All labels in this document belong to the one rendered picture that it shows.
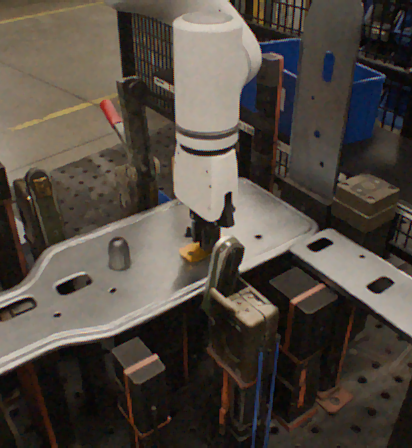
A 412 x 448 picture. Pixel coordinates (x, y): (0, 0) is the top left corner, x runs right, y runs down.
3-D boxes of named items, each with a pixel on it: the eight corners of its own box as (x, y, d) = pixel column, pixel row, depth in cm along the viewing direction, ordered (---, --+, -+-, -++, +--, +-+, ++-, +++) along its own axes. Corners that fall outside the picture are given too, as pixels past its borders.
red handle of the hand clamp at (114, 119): (135, 172, 89) (94, 100, 93) (132, 178, 91) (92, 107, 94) (156, 165, 91) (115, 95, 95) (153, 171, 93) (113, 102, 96)
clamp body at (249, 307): (235, 495, 81) (245, 342, 60) (191, 441, 88) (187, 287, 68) (278, 463, 85) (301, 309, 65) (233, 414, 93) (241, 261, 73)
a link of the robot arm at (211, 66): (196, 101, 75) (163, 125, 68) (196, 4, 67) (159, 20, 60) (250, 112, 72) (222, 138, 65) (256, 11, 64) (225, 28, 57)
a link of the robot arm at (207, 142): (161, 116, 71) (162, 136, 72) (200, 139, 65) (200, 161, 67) (211, 102, 75) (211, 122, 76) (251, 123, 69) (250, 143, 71)
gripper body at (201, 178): (163, 128, 72) (166, 197, 79) (207, 156, 66) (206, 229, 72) (206, 116, 76) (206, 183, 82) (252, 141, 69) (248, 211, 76)
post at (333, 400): (331, 416, 92) (359, 295, 75) (288, 376, 99) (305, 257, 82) (355, 398, 95) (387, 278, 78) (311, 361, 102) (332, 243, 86)
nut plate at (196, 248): (191, 263, 79) (191, 257, 78) (177, 251, 81) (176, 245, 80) (234, 244, 83) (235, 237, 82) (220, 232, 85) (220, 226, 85)
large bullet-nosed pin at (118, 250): (117, 281, 79) (112, 246, 75) (107, 270, 81) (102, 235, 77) (135, 273, 80) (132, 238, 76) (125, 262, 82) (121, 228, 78)
